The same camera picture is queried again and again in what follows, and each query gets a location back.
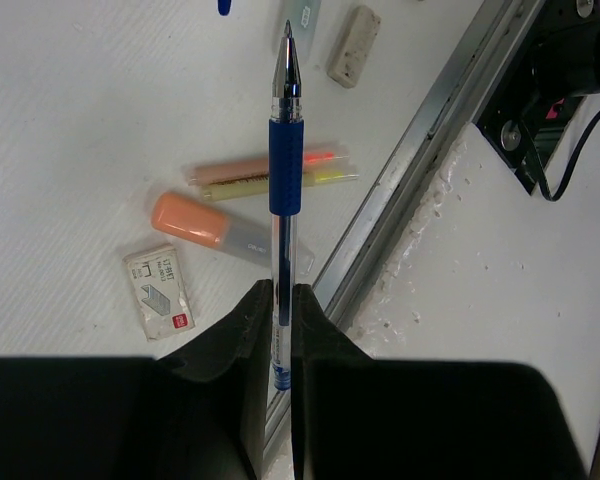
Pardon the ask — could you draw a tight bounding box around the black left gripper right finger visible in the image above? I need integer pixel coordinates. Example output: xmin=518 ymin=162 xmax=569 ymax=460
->
xmin=291 ymin=285 xmax=586 ymax=479

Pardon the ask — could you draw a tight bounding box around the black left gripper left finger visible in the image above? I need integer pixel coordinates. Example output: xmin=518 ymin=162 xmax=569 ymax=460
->
xmin=0 ymin=280 xmax=272 ymax=479

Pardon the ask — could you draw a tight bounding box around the blue gel pen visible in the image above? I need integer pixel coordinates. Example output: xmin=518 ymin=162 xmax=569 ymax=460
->
xmin=268 ymin=22 xmax=304 ymax=391

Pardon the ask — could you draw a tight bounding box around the red gel pen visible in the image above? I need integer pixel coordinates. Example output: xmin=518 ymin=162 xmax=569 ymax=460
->
xmin=217 ymin=0 xmax=232 ymax=16

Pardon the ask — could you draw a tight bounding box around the orange cap highlighter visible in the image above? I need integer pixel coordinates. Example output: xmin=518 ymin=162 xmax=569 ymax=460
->
xmin=150 ymin=191 xmax=316 ymax=276

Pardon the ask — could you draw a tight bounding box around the twin orange yellow highlighter pack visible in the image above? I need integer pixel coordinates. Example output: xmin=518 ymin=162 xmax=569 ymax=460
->
xmin=185 ymin=143 xmax=359 ymax=202

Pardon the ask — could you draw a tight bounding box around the white eraser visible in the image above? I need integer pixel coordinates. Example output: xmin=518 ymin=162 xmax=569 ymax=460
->
xmin=327 ymin=5 xmax=381 ymax=89

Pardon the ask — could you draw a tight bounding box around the aluminium rail frame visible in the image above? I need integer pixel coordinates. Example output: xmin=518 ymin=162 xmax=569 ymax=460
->
xmin=264 ymin=0 xmax=546 ymax=441

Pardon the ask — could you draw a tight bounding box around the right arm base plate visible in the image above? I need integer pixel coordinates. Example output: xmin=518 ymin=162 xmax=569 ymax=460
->
xmin=477 ymin=1 xmax=600 ymax=202

